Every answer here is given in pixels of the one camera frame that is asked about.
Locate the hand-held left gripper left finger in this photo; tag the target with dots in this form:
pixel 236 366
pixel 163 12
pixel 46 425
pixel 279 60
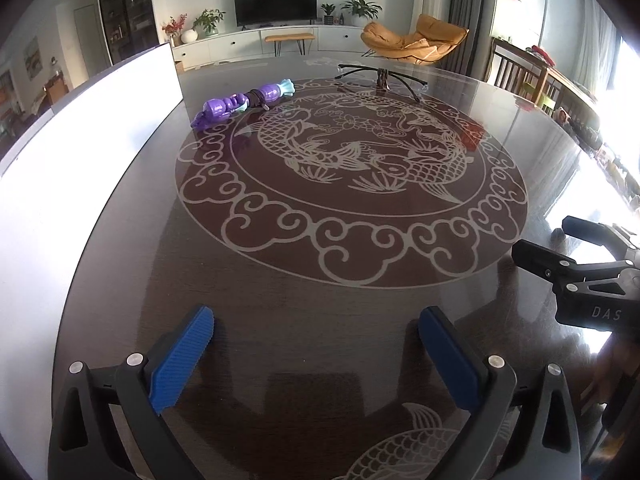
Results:
pixel 182 360

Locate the orange lounge chair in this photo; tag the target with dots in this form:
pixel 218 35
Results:
pixel 415 40

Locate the large potted plant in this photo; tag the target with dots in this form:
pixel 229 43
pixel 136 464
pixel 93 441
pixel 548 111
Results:
pixel 360 7

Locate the cluttered sideboard items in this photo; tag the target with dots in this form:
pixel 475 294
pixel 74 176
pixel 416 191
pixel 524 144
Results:
pixel 600 145

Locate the white television cabinet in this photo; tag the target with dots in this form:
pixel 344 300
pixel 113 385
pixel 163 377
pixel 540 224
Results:
pixel 225 42

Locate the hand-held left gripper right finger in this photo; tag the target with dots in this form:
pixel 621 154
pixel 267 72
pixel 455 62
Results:
pixel 450 360

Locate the framed wall painting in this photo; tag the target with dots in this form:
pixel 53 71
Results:
pixel 32 57

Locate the red flower arrangement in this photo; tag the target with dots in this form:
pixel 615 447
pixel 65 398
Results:
pixel 172 25

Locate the purple bottle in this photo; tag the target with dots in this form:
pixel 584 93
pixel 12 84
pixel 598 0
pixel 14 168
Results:
pixel 220 107

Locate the dark glass display cabinet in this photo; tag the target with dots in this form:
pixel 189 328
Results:
pixel 127 5

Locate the dark wooden dining chair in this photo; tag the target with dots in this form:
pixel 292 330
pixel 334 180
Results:
pixel 520 77

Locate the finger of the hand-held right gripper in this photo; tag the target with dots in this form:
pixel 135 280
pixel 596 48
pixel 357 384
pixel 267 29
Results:
pixel 590 227
pixel 540 257

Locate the leafy potted plant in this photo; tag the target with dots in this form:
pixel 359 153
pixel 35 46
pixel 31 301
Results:
pixel 209 20

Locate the black frame glasses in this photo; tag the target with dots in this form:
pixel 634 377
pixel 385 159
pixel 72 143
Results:
pixel 405 82

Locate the wooden bench black legs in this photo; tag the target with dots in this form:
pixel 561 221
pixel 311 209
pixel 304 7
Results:
pixel 289 37

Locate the dark patterned glass desktop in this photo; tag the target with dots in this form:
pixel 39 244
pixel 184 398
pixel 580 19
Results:
pixel 300 310

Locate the small potted plant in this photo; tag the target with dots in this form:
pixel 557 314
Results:
pixel 328 12

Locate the white round vase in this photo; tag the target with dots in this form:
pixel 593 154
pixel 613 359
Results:
pixel 189 36

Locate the black flat television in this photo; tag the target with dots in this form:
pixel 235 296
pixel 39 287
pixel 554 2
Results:
pixel 275 4

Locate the white sheer curtain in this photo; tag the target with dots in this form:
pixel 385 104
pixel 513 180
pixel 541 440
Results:
pixel 600 45

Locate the grey curtain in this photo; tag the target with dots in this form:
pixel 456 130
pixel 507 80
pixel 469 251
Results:
pixel 470 15

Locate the white door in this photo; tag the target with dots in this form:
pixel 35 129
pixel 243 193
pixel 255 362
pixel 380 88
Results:
pixel 92 35

